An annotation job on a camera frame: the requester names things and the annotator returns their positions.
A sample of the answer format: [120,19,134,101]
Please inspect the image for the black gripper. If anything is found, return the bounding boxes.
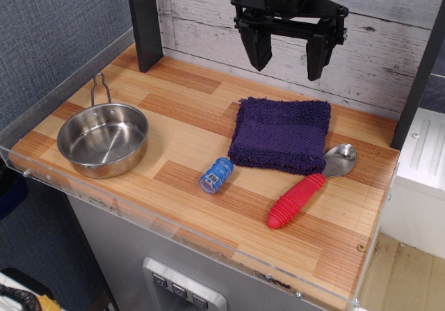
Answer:
[230,0,348,81]

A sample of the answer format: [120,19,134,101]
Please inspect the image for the red handled metal spoon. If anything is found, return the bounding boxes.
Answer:
[266,143,357,229]

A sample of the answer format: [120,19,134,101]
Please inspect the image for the purple folded cloth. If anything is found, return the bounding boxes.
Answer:
[227,97,332,175]

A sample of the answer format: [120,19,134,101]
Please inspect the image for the small blue can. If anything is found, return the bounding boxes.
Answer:
[199,157,234,194]

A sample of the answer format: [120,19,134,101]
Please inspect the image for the clear acrylic table guard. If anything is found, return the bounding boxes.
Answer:
[5,32,398,310]

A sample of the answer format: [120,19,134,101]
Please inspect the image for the stainless steel pot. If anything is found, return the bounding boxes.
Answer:
[57,72,149,179]

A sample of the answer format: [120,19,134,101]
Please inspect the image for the white ribbed box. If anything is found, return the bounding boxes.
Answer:
[380,108,444,258]

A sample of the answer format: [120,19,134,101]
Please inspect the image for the silver toy fridge cabinet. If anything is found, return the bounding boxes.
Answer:
[69,196,353,310]

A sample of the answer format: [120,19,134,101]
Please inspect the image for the silver dispenser button panel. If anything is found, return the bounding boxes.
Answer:
[143,257,228,310]

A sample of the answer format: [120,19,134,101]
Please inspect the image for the black and yellow bag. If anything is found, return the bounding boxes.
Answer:
[1,268,63,310]

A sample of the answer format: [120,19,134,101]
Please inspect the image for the black right vertical post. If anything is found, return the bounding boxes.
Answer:
[390,0,444,150]

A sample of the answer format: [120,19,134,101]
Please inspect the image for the black vertical post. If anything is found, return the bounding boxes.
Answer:
[129,0,163,72]
[390,0,444,150]

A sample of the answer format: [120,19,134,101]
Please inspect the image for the black left vertical post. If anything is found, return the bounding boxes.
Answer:
[129,0,163,72]

